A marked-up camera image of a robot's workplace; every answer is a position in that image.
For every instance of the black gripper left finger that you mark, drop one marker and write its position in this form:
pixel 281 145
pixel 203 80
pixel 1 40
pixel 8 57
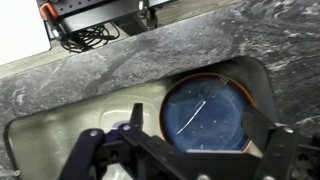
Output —
pixel 100 156

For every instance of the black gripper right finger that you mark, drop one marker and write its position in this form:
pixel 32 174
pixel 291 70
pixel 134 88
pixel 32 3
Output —
pixel 283 156

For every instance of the stainless steel sink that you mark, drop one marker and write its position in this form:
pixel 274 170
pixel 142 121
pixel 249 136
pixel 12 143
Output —
pixel 50 133

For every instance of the blue round plate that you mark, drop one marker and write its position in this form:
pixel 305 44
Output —
pixel 206 113

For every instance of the clear thin straw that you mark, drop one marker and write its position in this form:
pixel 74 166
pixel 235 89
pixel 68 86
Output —
pixel 10 173

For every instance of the white paper booklet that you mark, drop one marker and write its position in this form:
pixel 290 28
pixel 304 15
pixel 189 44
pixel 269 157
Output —
pixel 20 26

